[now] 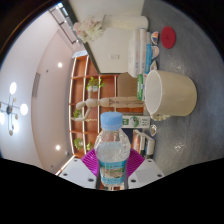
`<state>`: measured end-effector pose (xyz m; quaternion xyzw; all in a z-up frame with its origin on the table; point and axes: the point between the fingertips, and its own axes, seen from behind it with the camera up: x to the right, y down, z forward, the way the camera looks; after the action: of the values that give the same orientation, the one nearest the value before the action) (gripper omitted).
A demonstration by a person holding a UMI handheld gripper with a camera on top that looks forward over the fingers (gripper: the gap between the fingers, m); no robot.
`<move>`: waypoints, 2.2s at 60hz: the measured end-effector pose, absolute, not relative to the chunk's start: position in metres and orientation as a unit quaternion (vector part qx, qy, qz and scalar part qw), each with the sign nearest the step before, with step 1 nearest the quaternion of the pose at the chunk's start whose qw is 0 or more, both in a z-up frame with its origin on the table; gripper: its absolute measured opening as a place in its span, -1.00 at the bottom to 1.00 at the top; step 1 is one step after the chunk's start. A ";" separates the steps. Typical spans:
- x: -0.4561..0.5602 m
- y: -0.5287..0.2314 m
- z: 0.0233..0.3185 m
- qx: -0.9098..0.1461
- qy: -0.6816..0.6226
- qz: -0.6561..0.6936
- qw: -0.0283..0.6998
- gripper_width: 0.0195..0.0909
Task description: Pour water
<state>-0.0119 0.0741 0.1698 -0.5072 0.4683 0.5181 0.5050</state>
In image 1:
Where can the cream ribbed mug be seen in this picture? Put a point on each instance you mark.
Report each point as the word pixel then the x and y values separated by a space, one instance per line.
pixel 176 95

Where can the stack of white tissue packs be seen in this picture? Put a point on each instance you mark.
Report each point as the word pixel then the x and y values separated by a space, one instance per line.
pixel 138 53

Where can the white ceramic vase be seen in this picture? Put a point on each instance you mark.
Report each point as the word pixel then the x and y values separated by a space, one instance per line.
pixel 128 22

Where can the stack of dark books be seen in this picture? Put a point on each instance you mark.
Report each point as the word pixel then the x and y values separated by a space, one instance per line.
pixel 143 143

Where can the flat round red coaster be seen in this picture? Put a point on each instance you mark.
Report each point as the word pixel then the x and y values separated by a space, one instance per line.
pixel 168 37

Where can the ceiling air vent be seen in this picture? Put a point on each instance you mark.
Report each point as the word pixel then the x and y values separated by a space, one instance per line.
pixel 36 85

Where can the round-bulb ceiling chandelier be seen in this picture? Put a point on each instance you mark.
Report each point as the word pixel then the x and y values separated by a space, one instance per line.
pixel 12 108

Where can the wooden artist mannequin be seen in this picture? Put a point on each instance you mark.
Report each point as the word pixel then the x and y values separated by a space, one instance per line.
pixel 113 101

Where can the green and white drink carton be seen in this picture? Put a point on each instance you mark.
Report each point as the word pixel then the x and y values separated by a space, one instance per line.
pixel 136 121

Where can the small round snack packet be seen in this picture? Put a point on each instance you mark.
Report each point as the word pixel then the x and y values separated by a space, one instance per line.
pixel 154 38
pixel 155 52
pixel 153 129
pixel 153 65

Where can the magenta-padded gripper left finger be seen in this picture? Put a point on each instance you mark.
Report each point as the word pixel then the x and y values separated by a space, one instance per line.
pixel 77 171

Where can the recessed ceiling spotlights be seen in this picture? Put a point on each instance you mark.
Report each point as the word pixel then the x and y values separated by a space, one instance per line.
pixel 60 65

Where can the white wall socket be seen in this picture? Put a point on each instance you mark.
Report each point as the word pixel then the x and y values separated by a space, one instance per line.
pixel 114 56

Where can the clear blue-capped water bottle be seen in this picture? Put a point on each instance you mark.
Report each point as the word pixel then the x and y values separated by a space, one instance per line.
pixel 112 150

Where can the wooden shelf unit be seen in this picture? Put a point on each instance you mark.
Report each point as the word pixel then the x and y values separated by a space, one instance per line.
pixel 80 90

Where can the pink and white flower bouquet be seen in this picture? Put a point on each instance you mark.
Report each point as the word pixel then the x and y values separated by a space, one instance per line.
pixel 90 30

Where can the black curtain rail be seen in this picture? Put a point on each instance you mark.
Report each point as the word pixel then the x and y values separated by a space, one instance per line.
pixel 65 26

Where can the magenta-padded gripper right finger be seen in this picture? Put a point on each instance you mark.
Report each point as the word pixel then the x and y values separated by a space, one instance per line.
pixel 146 171

